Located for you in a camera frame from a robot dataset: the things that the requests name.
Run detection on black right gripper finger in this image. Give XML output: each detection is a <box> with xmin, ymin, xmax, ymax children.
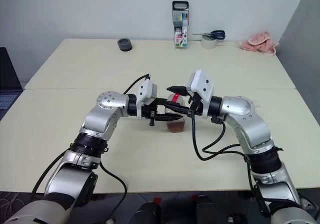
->
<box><xmin>166</xmin><ymin>85</ymin><xmax>188</xmax><ymax>97</ymax></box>
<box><xmin>164</xmin><ymin>102</ymin><xmax>191</xmax><ymax>115</ymax></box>

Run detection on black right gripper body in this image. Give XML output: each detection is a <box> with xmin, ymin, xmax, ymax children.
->
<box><xmin>186</xmin><ymin>92</ymin><xmax>203</xmax><ymax>117</ymax></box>

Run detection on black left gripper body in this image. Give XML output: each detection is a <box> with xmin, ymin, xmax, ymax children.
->
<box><xmin>138</xmin><ymin>98</ymin><xmax>161</xmax><ymax>127</ymax></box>

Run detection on clear cup with brown liquid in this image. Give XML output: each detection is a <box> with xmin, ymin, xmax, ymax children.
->
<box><xmin>164</xmin><ymin>93</ymin><xmax>187</xmax><ymax>134</ymax></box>

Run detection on clear tape roll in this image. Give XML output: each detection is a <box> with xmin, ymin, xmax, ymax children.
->
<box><xmin>201</xmin><ymin>35</ymin><xmax>221</xmax><ymax>50</ymax></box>

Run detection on marker pen pack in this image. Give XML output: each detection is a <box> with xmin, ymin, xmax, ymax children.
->
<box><xmin>171</xmin><ymin>0</ymin><xmax>190</xmax><ymax>51</ymax></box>

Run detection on pink cloth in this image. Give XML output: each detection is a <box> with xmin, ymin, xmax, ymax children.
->
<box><xmin>238</xmin><ymin>31</ymin><xmax>280</xmax><ymax>57</ymax></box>

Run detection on dark rounded shape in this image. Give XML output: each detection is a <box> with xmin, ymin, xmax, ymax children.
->
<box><xmin>128</xmin><ymin>201</ymin><xmax>167</xmax><ymax>224</ymax></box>
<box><xmin>194</xmin><ymin>194</ymin><xmax>227</xmax><ymax>224</ymax></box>

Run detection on grey partition panel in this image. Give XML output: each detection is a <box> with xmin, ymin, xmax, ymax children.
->
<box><xmin>274</xmin><ymin>0</ymin><xmax>320</xmax><ymax>132</ymax></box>

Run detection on black laptop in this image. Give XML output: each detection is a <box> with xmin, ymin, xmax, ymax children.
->
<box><xmin>0</xmin><ymin>47</ymin><xmax>24</xmax><ymax>121</ymax></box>

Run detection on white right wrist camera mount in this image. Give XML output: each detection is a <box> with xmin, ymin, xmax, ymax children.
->
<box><xmin>186</xmin><ymin>69</ymin><xmax>216</xmax><ymax>117</ymax></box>

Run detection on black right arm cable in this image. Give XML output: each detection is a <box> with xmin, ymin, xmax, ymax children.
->
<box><xmin>191</xmin><ymin>97</ymin><xmax>270</xmax><ymax>218</ymax></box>

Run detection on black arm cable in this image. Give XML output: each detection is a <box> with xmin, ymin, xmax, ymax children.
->
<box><xmin>191</xmin><ymin>97</ymin><xmax>270</xmax><ymax>218</ymax></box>
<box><xmin>31</xmin><ymin>74</ymin><xmax>152</xmax><ymax>211</ymax></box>

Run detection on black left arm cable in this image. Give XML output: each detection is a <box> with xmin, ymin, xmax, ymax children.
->
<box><xmin>31</xmin><ymin>74</ymin><xmax>152</xmax><ymax>211</ymax></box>

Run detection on blue-handled scissors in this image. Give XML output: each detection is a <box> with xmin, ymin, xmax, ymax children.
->
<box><xmin>191</xmin><ymin>30</ymin><xmax>226</xmax><ymax>40</ymax></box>

